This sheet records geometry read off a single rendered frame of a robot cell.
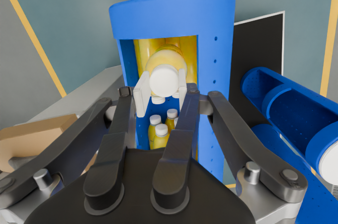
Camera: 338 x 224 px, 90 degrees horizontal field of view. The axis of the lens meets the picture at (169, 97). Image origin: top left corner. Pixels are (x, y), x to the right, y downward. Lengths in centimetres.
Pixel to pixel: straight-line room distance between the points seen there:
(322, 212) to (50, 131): 132
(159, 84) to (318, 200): 124
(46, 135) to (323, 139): 101
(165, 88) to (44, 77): 189
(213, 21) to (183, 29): 6
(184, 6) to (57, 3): 158
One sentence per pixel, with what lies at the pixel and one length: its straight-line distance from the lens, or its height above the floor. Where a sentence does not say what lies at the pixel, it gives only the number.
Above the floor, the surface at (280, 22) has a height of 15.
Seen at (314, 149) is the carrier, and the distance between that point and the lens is 91.
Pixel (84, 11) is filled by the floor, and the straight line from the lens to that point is 172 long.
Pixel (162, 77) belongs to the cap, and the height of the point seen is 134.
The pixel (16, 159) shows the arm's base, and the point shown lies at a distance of 82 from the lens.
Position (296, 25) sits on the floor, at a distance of 183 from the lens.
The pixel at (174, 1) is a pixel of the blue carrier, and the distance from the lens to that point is 31.
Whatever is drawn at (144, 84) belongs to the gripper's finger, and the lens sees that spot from 18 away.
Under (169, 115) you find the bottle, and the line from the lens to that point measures 61.
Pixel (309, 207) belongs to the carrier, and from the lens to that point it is 135.
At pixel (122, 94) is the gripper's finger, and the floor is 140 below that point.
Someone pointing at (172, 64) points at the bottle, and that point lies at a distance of 24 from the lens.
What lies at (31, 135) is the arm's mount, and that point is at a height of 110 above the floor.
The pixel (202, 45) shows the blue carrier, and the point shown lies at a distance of 33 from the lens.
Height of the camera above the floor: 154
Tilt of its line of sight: 66 degrees down
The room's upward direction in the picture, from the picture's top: 175 degrees counter-clockwise
